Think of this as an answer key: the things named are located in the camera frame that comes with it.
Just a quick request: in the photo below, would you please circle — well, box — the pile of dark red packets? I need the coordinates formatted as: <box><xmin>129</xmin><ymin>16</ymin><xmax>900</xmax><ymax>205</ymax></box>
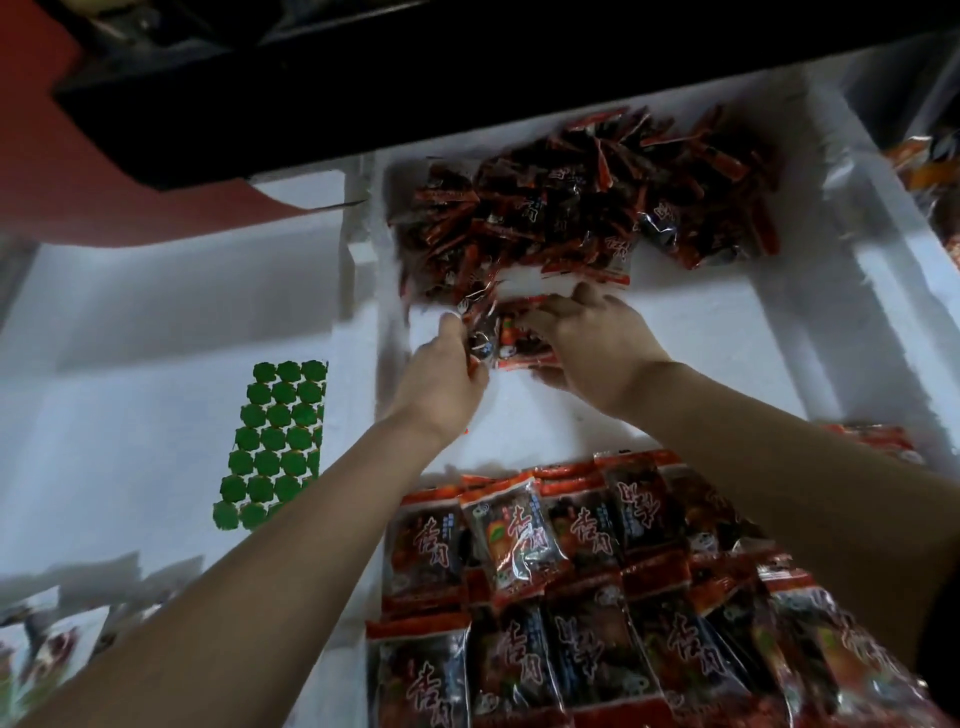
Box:
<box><xmin>367</xmin><ymin>105</ymin><xmax>960</xmax><ymax>728</ymax></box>

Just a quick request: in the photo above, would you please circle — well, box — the person's left hand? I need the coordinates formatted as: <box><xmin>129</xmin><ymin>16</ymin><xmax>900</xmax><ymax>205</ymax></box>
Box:
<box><xmin>387</xmin><ymin>312</ymin><xmax>494</xmax><ymax>449</ymax></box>

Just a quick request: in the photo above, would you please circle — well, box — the pile of white printed packets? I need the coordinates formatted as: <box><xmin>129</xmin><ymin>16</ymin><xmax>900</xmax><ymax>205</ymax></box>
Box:
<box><xmin>0</xmin><ymin>585</ymin><xmax>164</xmax><ymax>728</ymax></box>

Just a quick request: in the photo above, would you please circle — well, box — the person's right forearm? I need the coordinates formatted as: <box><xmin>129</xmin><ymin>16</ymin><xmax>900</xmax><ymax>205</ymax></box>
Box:
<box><xmin>622</xmin><ymin>363</ymin><xmax>960</xmax><ymax>669</ymax></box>

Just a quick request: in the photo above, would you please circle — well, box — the person's left forearm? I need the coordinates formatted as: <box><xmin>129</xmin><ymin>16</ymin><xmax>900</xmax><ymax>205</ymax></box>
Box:
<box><xmin>22</xmin><ymin>412</ymin><xmax>459</xmax><ymax>728</ymax></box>

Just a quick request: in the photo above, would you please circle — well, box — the dark red snack packet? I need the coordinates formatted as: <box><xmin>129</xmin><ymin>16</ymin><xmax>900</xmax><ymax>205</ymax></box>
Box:
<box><xmin>468</xmin><ymin>295</ymin><xmax>569</xmax><ymax>374</ymax></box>

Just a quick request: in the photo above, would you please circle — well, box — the green leaf-pattern sheet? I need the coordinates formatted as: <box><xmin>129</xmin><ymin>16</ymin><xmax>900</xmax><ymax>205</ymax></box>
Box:
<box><xmin>210</xmin><ymin>358</ymin><xmax>332</xmax><ymax>533</ymax></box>

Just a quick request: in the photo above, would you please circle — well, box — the person's right hand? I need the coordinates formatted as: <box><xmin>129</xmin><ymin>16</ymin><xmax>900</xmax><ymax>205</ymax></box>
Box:
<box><xmin>522</xmin><ymin>282</ymin><xmax>677</xmax><ymax>422</ymax></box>

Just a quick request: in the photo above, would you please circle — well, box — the pile of brown packets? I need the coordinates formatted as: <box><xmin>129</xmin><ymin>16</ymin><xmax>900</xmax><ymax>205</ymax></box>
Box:
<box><xmin>885</xmin><ymin>127</ymin><xmax>960</xmax><ymax>272</ymax></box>

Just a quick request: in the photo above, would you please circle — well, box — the black metal guard rail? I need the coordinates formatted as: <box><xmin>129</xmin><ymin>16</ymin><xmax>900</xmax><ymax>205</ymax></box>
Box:
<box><xmin>52</xmin><ymin>0</ymin><xmax>960</xmax><ymax>192</ymax></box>

